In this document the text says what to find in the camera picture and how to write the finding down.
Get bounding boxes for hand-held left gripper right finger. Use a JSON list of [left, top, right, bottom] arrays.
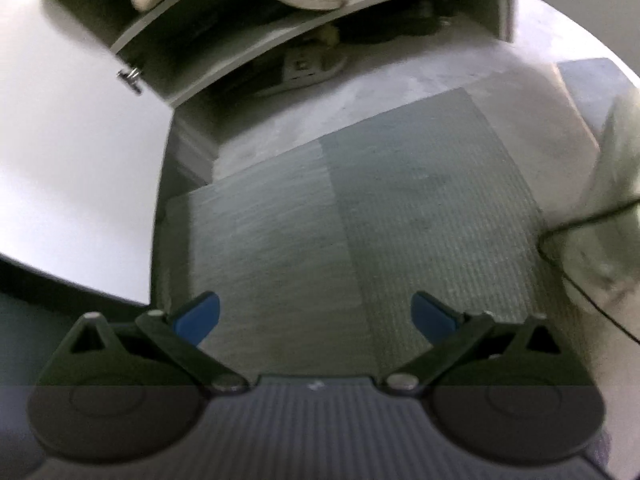
[[382, 291, 573, 394]]

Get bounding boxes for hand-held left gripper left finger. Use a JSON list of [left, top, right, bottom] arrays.
[[67, 291, 249, 394]]

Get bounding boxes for grey shoe cabinet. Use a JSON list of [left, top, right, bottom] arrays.
[[30, 0, 516, 111]]

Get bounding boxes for grey ribbed door mat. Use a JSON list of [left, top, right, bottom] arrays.
[[160, 87, 566, 376]]

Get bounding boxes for plain white cabinet door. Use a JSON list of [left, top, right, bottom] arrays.
[[0, 0, 173, 306]]

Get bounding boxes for grey-brown slipper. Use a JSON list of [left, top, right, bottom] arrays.
[[280, 42, 349, 85]]

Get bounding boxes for black cable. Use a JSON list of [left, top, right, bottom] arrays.
[[539, 199, 640, 347]]

